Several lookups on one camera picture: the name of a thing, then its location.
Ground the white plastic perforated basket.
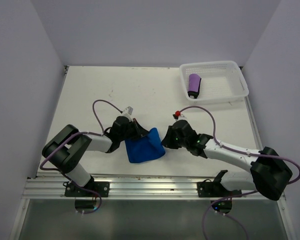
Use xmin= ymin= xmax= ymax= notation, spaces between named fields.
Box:
xmin=179 ymin=60 xmax=249 ymax=104

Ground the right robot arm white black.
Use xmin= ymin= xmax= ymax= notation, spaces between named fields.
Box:
xmin=161 ymin=119 xmax=293 ymax=201

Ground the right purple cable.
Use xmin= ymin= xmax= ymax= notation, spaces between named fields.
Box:
xmin=179 ymin=106 xmax=300 ymax=240

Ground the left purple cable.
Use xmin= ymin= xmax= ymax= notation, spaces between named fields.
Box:
xmin=39 ymin=99 xmax=125 ymax=215

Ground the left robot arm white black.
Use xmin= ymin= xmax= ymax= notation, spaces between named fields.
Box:
xmin=39 ymin=116 xmax=149 ymax=197

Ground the purple cable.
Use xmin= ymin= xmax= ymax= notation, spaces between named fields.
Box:
xmin=39 ymin=99 xmax=125 ymax=215
xmin=179 ymin=106 xmax=300 ymax=240

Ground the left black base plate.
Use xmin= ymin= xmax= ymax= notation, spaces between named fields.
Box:
xmin=62 ymin=181 xmax=110 ymax=198

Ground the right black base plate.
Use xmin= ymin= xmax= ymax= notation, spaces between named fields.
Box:
xmin=196 ymin=179 xmax=242 ymax=198

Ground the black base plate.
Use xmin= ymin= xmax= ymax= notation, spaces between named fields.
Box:
xmin=196 ymin=179 xmax=242 ymax=198
xmin=62 ymin=181 xmax=110 ymax=198

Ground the black purple microfiber towel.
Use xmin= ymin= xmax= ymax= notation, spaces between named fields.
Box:
xmin=187 ymin=73 xmax=202 ymax=99

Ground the blue towel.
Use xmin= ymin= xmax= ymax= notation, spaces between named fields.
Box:
xmin=125 ymin=127 xmax=166 ymax=164

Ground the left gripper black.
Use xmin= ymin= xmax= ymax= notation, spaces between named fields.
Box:
xmin=118 ymin=117 xmax=149 ymax=141

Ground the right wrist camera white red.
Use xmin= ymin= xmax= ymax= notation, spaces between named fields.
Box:
xmin=172 ymin=110 xmax=187 ymax=122

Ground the aluminium mounting rail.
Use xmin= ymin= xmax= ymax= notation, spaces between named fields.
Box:
xmin=21 ymin=174 xmax=287 ymax=201

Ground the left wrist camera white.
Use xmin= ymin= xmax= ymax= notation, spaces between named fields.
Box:
xmin=121 ymin=106 xmax=134 ymax=119

